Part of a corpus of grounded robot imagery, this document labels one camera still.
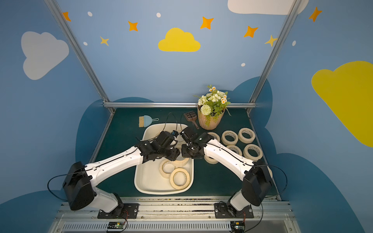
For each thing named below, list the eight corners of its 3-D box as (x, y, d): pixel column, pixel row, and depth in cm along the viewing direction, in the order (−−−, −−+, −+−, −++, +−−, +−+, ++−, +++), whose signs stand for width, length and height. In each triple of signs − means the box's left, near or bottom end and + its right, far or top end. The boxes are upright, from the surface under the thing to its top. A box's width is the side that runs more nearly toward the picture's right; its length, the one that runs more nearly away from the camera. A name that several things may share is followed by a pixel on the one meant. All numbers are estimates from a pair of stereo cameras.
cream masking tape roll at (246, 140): (240, 143, 102) (241, 141, 101) (236, 129, 110) (237, 127, 108) (256, 143, 102) (257, 141, 101) (251, 129, 110) (252, 127, 108)
